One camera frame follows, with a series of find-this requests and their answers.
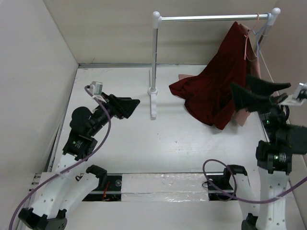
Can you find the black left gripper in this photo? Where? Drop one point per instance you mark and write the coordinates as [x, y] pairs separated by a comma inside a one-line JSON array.
[[121, 107]]

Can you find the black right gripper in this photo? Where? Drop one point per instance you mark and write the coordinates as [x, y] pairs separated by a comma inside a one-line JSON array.
[[243, 97]]

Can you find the dark red t shirt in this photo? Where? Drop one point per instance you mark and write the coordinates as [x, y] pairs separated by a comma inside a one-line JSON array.
[[216, 91]]

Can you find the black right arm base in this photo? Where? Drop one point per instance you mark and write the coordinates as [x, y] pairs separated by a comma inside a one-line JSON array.
[[221, 180]]

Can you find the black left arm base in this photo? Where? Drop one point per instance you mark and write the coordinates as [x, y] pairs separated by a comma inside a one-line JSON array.
[[109, 186]]

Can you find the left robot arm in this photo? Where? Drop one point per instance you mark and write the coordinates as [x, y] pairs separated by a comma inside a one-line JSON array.
[[74, 179]]

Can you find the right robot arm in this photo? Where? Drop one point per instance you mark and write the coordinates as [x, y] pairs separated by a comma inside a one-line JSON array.
[[274, 157]]

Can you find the pink printed t shirt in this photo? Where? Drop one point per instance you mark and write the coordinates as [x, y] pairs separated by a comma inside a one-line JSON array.
[[254, 64]]

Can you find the white metal clothes rack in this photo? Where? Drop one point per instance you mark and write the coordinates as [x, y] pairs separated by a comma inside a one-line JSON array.
[[157, 19]]

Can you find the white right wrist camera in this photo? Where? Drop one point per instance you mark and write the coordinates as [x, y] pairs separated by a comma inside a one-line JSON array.
[[298, 98]]

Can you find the blue wire hanger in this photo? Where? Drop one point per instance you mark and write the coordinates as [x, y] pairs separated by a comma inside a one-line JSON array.
[[261, 34]]

